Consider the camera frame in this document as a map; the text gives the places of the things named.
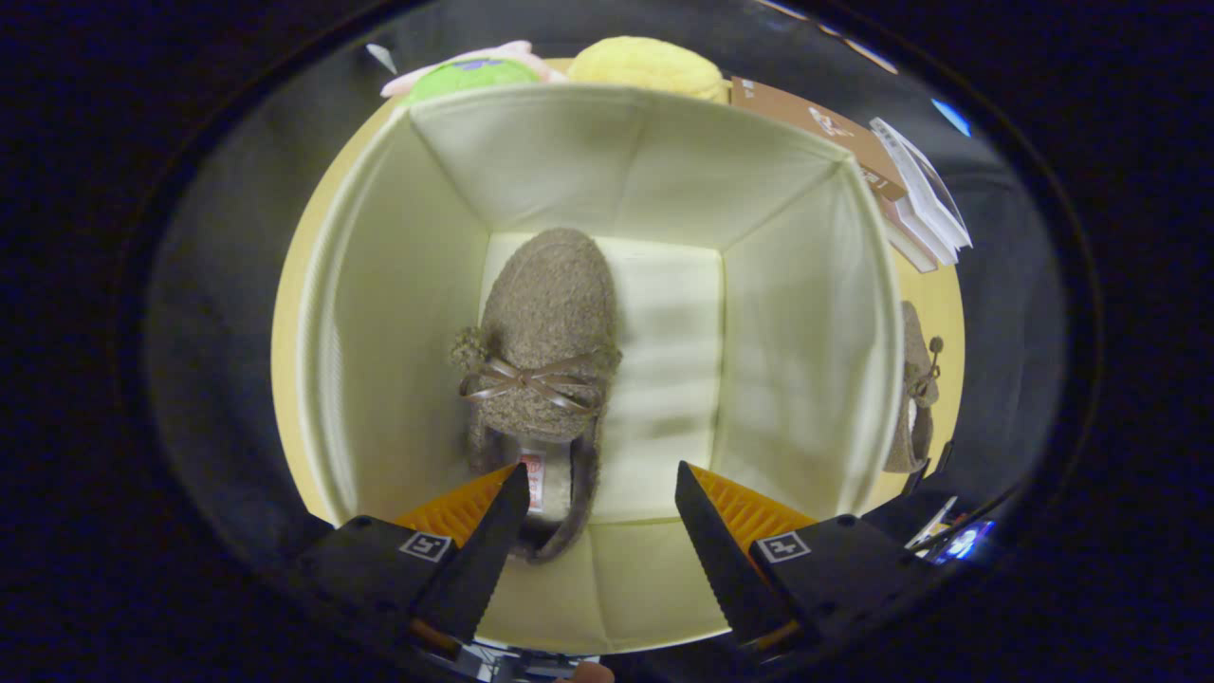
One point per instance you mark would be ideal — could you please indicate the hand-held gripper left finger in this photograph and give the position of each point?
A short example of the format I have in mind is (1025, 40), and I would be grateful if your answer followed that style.
(484, 560)

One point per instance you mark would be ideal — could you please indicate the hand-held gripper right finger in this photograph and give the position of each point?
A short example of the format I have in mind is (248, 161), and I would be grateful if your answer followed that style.
(721, 560)

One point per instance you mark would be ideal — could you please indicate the beige fabric storage box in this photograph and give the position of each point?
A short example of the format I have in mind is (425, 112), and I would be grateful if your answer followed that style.
(778, 360)

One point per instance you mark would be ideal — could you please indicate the brown fuzzy shoe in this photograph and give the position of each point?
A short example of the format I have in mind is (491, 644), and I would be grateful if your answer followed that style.
(550, 304)
(910, 417)

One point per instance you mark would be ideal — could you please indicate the black table clamp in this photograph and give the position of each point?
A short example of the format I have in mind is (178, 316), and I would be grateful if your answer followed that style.
(946, 455)
(915, 477)

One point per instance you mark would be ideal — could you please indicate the blue lit screen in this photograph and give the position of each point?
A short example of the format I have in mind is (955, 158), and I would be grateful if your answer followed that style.
(965, 543)

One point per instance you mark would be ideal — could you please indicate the black backdrop cloth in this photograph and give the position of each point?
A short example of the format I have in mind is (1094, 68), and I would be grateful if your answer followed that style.
(218, 332)

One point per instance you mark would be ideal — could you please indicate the pale pink book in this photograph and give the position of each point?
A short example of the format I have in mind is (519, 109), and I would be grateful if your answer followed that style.
(910, 249)

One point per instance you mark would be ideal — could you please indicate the thick white book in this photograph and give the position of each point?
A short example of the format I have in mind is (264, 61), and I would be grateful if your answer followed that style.
(934, 242)

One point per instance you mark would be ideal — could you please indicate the white book with dark cover photo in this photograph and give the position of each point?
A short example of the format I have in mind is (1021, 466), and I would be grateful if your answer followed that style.
(925, 185)

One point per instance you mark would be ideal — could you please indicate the brown book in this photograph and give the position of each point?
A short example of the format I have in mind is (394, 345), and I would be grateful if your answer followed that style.
(797, 112)

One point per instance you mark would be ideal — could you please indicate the pink and green plush toy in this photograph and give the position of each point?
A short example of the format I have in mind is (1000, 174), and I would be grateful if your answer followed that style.
(465, 78)

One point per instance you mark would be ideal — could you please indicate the yellow round plush toy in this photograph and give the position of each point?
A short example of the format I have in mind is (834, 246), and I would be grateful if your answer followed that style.
(645, 66)

